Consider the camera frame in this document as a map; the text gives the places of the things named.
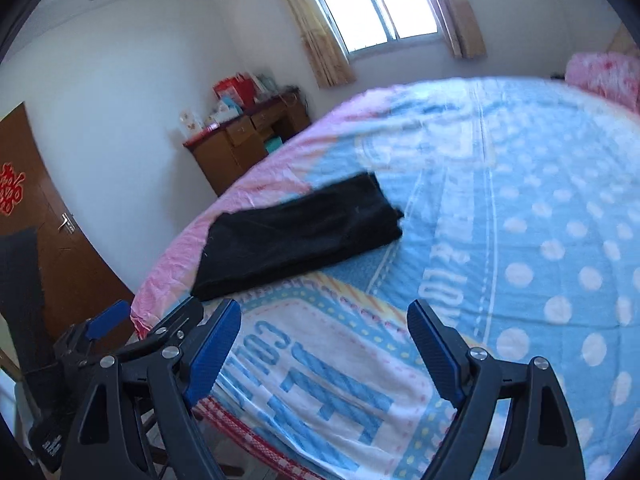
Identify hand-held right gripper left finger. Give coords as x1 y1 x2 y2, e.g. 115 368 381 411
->
60 298 243 480

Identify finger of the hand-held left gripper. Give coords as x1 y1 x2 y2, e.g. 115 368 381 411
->
84 300 131 342
120 297 205 361

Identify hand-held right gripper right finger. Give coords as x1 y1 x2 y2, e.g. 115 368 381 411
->
406 299 587 480

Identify black pants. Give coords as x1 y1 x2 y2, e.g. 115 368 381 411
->
191 172 405 302

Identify brown wooden door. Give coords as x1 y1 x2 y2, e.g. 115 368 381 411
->
0 102 136 321

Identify dark cloth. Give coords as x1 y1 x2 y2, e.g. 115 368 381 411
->
0 227 63 401

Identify red door decoration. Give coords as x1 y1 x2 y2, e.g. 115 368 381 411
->
0 162 27 217

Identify wooden desk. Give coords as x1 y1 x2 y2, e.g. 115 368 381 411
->
183 91 312 197

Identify white patterned box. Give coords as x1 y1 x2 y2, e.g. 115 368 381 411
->
181 110 205 139

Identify blue polka-dot bed sheet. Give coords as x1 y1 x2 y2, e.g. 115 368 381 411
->
131 76 640 480

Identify red gift bag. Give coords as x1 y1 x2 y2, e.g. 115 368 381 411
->
214 75 256 108

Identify beige patterned curtain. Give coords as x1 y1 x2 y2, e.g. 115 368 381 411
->
410 0 487 59
270 0 356 88

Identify pink floral pillow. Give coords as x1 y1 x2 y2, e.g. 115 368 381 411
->
565 51 640 113

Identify window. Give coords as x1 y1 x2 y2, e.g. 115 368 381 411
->
292 0 443 53

